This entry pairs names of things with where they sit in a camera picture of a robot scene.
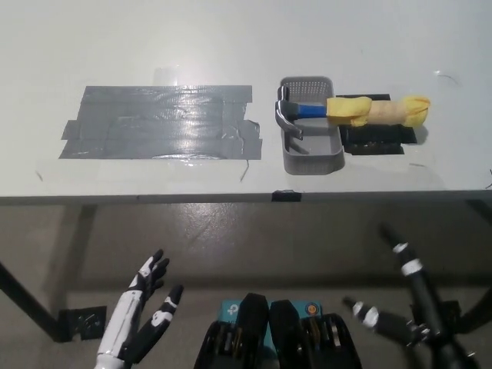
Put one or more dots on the small black tape piece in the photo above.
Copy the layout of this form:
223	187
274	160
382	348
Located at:
286	196

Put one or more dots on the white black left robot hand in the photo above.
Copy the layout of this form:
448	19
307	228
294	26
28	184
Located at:
127	315

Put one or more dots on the black teal robot torso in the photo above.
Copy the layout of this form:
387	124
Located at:
284	338

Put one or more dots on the grey perforated plastic basket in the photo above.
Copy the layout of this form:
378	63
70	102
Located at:
311	144

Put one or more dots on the black table leg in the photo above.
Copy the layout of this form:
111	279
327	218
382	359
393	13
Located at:
478	311
27	300

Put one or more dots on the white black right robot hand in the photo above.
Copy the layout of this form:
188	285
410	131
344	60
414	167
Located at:
423	296

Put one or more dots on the grey duct tape patch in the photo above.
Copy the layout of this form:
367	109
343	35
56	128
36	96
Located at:
161	123

